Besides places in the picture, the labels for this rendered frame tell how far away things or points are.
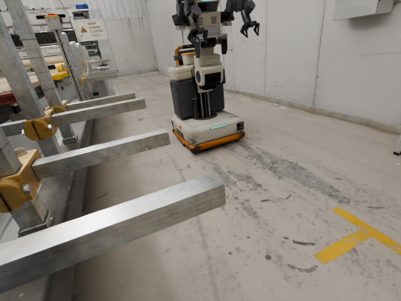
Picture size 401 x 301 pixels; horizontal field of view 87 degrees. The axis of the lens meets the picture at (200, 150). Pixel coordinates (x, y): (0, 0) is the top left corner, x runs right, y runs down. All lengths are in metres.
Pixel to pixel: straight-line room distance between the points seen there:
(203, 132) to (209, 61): 0.64
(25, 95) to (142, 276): 0.93
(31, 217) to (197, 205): 0.32
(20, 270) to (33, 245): 0.02
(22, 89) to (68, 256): 0.48
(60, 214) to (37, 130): 0.22
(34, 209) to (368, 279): 1.23
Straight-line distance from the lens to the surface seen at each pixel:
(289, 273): 1.20
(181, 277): 1.19
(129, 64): 11.08
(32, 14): 5.11
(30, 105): 0.67
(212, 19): 2.08
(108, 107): 0.69
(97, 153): 0.46
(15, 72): 0.66
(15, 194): 0.43
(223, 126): 2.14
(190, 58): 2.30
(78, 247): 0.25
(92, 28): 4.69
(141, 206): 0.24
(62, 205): 0.56
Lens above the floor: 0.97
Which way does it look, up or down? 26 degrees down
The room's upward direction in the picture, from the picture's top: 7 degrees counter-clockwise
